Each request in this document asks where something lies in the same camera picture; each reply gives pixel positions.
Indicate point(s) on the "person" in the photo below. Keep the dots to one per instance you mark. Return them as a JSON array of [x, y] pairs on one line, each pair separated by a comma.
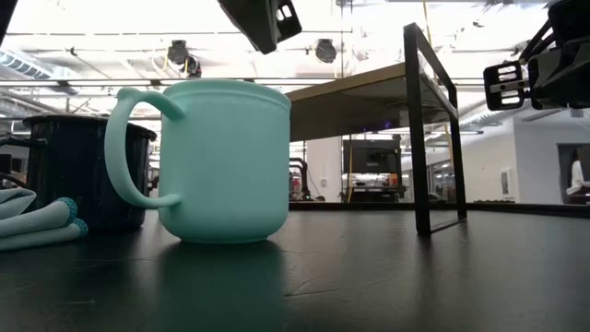
[[576, 177]]

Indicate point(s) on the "black round ceiling fixture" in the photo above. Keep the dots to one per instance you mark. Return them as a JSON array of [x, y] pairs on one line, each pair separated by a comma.
[[178, 51], [326, 50]]

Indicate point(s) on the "folded light blue cloth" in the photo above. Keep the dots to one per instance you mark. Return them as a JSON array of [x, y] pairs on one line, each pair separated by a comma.
[[32, 221]]

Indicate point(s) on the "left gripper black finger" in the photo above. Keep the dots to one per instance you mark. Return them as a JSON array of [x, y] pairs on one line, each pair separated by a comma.
[[288, 20]]

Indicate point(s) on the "mint green plastic mug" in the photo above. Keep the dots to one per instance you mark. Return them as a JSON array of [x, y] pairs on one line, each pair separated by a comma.
[[226, 161]]

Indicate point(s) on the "wooden shelf with black frame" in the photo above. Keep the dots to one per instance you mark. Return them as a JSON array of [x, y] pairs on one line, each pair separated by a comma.
[[369, 101]]

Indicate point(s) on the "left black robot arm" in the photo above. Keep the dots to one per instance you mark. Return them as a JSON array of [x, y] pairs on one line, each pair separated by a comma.
[[5, 14]]

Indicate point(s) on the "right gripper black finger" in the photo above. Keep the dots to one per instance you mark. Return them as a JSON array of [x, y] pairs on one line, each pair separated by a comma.
[[504, 85]]

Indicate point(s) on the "dark blue enamel mug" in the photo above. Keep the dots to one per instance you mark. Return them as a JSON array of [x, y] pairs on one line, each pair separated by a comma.
[[74, 175]]

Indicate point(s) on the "black background monitor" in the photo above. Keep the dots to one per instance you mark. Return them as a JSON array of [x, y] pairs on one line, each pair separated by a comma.
[[371, 157]]

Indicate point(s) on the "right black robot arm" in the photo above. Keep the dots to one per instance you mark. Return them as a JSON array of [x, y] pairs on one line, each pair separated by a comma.
[[571, 18]]

